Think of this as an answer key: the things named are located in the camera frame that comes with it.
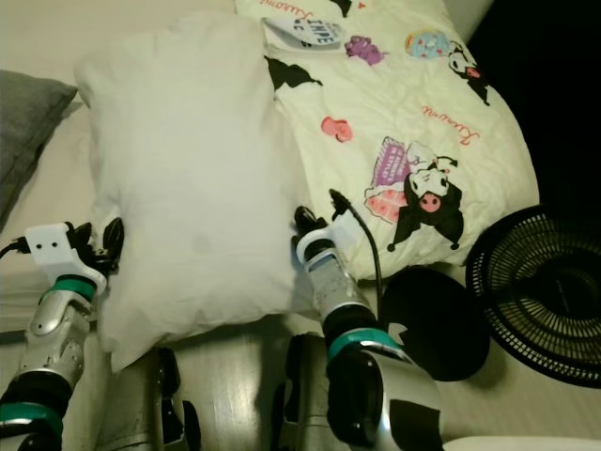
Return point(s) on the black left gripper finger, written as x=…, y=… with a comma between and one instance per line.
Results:
x=115, y=242

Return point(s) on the white pillow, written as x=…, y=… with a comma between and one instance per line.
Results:
x=197, y=178

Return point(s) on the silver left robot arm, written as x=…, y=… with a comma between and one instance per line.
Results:
x=56, y=324

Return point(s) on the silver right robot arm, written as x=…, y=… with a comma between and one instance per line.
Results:
x=385, y=395

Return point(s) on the grey pillow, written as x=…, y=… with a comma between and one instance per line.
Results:
x=28, y=132

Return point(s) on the white bed mattress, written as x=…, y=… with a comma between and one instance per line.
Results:
x=75, y=197

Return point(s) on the grey robot left leg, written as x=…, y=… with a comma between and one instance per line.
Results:
x=155, y=404

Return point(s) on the grey robot leg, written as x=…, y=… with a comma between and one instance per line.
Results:
x=155, y=404
x=310, y=395

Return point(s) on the cartoon print quilt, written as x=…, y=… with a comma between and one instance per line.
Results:
x=423, y=94

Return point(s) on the grey robot right leg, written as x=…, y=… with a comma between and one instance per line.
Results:
x=310, y=395

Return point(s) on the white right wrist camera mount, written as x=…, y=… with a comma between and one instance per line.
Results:
x=343, y=235

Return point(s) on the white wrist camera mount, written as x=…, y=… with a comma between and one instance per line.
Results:
x=49, y=244
x=343, y=235

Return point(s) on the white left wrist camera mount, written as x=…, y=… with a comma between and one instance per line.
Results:
x=49, y=244

